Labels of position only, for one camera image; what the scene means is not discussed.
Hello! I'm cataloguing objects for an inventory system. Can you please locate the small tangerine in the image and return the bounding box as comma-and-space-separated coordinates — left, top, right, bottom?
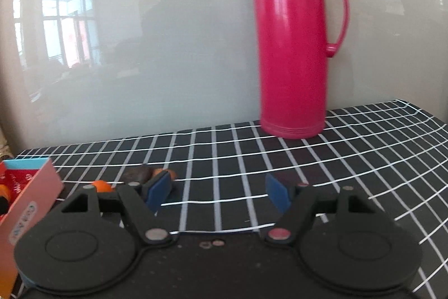
89, 180, 115, 193

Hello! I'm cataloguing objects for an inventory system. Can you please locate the beige lace curtain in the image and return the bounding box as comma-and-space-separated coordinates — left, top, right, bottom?
0, 124, 15, 160

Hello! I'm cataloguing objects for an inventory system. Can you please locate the dark brown dried fruit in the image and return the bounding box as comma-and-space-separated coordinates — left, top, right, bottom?
122, 166, 153, 182

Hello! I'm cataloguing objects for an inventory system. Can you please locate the orange red cardboard box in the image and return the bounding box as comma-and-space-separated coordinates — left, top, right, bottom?
0, 158, 64, 299

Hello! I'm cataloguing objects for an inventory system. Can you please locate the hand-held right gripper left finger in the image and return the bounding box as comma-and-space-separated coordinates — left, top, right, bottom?
59, 173, 179, 245

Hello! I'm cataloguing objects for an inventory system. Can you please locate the red thermos jug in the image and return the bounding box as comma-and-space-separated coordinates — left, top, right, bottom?
249, 0, 351, 139

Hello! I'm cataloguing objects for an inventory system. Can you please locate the black white grid tablecloth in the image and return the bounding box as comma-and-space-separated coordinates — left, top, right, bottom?
16, 99, 448, 299

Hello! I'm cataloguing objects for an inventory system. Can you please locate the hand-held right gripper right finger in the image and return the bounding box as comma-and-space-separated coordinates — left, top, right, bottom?
263, 174, 380, 245

